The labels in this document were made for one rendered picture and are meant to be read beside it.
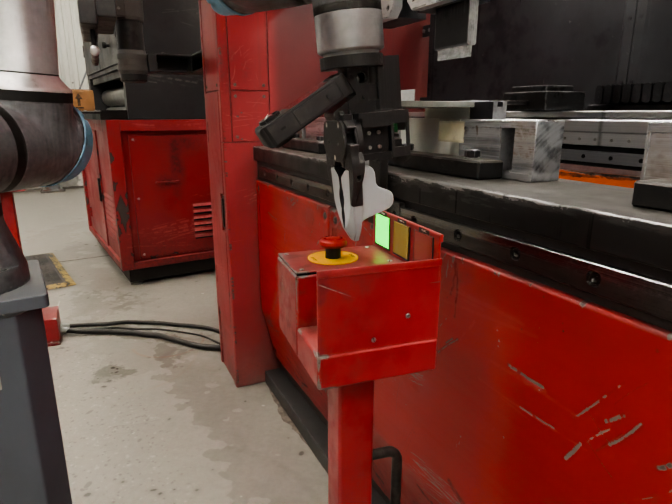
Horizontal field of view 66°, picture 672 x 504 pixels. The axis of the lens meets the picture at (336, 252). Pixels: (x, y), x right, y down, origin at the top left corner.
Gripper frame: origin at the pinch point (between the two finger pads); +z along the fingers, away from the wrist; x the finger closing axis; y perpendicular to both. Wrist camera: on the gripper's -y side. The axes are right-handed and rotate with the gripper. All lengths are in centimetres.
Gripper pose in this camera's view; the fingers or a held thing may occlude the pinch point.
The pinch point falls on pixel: (348, 231)
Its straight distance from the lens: 62.9
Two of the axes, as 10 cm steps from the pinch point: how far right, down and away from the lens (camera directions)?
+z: 0.9, 9.6, 2.8
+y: 9.4, -1.8, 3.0
